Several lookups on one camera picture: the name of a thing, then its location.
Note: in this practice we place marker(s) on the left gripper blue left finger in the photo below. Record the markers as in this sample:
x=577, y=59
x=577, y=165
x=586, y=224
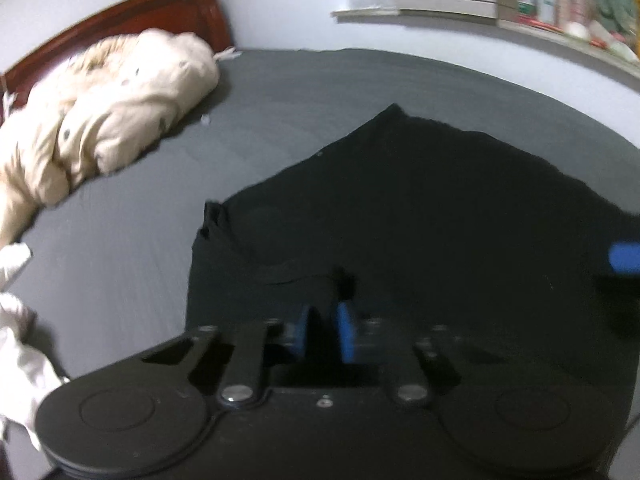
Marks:
x=294, y=333

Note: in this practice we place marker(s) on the beige patterned duvet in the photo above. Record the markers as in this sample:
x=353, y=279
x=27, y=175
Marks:
x=96, y=113

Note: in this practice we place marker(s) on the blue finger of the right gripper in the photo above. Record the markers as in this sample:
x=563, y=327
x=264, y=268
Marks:
x=624, y=258

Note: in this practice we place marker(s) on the white garment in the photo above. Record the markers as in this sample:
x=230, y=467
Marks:
x=27, y=375

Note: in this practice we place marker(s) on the dark red wooden headboard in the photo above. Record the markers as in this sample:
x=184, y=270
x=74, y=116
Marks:
x=203, y=17

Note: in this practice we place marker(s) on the colourful items on windowsill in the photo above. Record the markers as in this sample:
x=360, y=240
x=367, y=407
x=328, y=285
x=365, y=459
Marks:
x=578, y=19

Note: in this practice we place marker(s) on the black garment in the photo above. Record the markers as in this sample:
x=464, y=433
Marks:
x=413, y=219

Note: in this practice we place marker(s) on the grey bed sheet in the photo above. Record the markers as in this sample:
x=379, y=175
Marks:
x=151, y=397

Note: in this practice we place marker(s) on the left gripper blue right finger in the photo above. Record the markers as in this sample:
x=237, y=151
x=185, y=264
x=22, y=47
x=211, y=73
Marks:
x=355, y=342

